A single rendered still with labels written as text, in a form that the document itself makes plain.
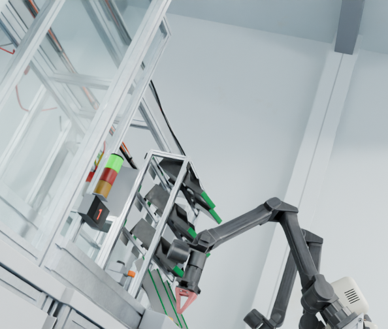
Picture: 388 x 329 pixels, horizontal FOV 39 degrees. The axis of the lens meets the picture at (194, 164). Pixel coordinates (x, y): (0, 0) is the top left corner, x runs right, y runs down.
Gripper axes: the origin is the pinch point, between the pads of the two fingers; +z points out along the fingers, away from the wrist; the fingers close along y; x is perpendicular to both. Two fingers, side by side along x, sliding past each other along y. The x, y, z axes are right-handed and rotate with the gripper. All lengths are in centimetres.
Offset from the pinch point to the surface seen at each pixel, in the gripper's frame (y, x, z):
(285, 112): -347, -67, -298
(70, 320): 69, 1, 20
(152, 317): 17.8, -1.6, 7.0
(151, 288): -23.4, -20.7, -8.7
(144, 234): -26, -32, -29
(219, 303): -343, -74, -76
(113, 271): 9.0, -22.6, -4.3
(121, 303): 34.2, -5.1, 8.2
